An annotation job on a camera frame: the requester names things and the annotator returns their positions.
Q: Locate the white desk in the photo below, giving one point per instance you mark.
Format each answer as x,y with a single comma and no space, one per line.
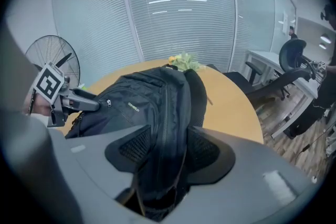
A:
267,59

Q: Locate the yellow flower bouquet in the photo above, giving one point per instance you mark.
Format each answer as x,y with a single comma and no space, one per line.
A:
186,61

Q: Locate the black office chair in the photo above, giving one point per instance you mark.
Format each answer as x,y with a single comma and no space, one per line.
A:
288,60

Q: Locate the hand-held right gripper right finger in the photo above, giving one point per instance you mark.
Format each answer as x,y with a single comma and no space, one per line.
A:
249,178

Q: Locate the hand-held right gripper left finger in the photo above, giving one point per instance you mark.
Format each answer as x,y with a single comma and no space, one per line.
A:
99,154

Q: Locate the white window blinds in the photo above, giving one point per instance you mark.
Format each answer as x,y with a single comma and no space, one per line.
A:
170,21

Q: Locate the round wooden table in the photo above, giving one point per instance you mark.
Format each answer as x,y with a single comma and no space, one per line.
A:
231,112

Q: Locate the person's left hand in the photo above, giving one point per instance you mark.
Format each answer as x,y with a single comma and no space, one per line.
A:
43,107

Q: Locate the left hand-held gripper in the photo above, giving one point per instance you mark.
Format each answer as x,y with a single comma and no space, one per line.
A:
48,81

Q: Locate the black backpack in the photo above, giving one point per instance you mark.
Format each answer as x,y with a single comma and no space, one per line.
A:
147,102

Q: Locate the black standing fan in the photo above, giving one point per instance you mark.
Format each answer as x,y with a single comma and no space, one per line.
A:
57,52

